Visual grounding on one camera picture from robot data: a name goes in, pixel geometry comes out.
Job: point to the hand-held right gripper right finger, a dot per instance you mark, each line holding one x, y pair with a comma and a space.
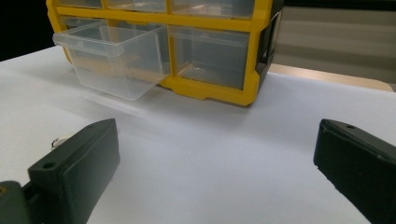
361, 161

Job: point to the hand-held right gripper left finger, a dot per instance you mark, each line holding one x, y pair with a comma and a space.
76, 168

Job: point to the small white object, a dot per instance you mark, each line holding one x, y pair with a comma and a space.
59, 141

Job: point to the clear plastic drawer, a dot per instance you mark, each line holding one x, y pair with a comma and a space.
137, 4
118, 62
211, 56
214, 7

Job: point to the yellow drawer cabinet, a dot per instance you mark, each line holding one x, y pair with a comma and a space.
202, 21

